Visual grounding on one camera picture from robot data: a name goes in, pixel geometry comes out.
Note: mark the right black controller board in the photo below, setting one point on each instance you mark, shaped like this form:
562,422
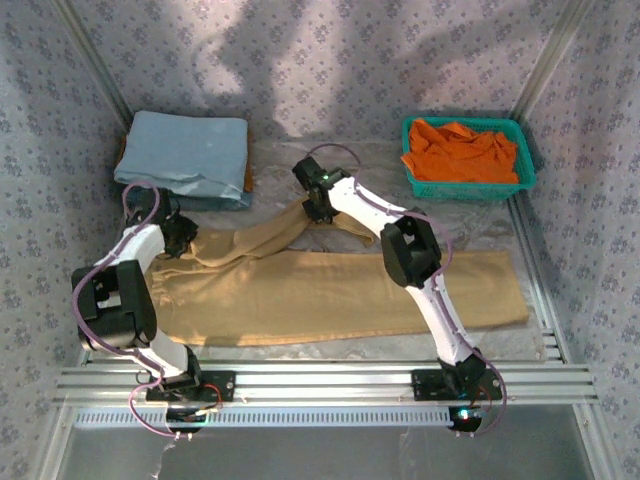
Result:
465,417

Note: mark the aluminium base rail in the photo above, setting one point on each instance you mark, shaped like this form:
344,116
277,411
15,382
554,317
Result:
325,380

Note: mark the tan trousers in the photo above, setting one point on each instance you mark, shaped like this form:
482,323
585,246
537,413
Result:
300,300

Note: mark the teal plastic basket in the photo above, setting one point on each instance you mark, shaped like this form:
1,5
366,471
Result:
470,191

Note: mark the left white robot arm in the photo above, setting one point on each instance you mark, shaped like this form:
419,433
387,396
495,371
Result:
145,245

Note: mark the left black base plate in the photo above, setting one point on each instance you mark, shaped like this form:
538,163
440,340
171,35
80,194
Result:
222,385

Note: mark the light blue folded trousers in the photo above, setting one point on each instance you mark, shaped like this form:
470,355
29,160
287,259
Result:
185,150

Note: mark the aluminium corner post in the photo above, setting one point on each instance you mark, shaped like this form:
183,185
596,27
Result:
551,60
96,65

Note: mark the left black controller board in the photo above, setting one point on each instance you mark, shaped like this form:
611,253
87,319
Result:
186,417

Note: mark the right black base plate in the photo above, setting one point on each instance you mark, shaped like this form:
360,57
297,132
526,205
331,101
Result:
425,385

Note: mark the orange crumpled trousers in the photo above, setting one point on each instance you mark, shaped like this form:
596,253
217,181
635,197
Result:
460,155

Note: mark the black controller board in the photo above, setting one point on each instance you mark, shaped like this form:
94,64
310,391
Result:
186,417
465,417

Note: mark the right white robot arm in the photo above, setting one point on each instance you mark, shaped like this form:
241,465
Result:
410,250

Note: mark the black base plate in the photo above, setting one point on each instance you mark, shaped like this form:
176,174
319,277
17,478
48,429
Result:
222,385
425,385

